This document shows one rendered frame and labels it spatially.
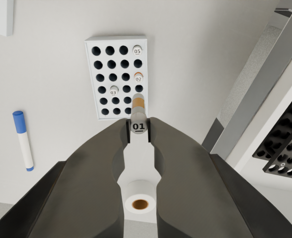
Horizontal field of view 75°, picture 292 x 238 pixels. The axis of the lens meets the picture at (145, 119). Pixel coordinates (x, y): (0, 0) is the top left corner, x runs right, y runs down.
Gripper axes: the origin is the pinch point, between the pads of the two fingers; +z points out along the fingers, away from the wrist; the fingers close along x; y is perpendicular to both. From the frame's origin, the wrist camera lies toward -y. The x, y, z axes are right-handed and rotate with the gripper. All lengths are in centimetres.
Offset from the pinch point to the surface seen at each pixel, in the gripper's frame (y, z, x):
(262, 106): 4.4, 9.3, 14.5
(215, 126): 53, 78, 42
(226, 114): 56, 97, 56
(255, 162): 17.2, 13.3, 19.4
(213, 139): 54, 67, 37
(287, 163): 11.3, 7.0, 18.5
